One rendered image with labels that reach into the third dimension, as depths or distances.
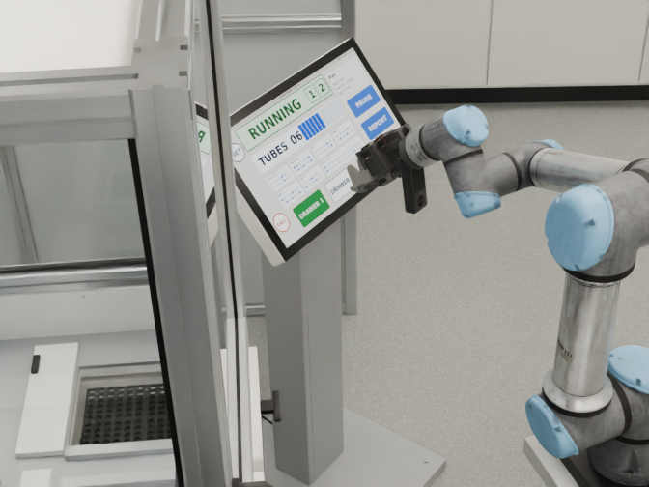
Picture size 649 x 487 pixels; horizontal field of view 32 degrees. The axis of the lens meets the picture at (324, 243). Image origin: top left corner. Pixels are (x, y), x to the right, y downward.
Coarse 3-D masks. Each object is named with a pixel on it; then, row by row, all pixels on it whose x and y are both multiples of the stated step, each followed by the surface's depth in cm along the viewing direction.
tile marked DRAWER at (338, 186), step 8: (336, 176) 245; (344, 176) 246; (328, 184) 243; (336, 184) 244; (344, 184) 246; (352, 184) 247; (328, 192) 242; (336, 192) 243; (344, 192) 245; (336, 200) 243
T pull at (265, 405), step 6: (276, 390) 207; (276, 396) 206; (264, 402) 205; (270, 402) 205; (276, 402) 205; (264, 408) 204; (270, 408) 204; (276, 408) 204; (264, 414) 204; (276, 414) 203; (276, 420) 202
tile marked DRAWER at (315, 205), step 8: (320, 192) 241; (304, 200) 237; (312, 200) 239; (320, 200) 240; (296, 208) 236; (304, 208) 237; (312, 208) 238; (320, 208) 240; (328, 208) 241; (296, 216) 235; (304, 216) 236; (312, 216) 238; (304, 224) 236
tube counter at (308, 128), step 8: (328, 104) 249; (336, 104) 250; (320, 112) 247; (328, 112) 248; (336, 112) 250; (344, 112) 251; (304, 120) 243; (312, 120) 245; (320, 120) 246; (328, 120) 248; (336, 120) 249; (296, 128) 241; (304, 128) 243; (312, 128) 244; (320, 128) 245; (288, 136) 239; (296, 136) 241; (304, 136) 242; (312, 136) 243; (296, 144) 240
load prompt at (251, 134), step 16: (320, 80) 249; (288, 96) 242; (304, 96) 245; (320, 96) 248; (272, 112) 238; (288, 112) 241; (304, 112) 244; (240, 128) 232; (256, 128) 235; (272, 128) 237; (256, 144) 233
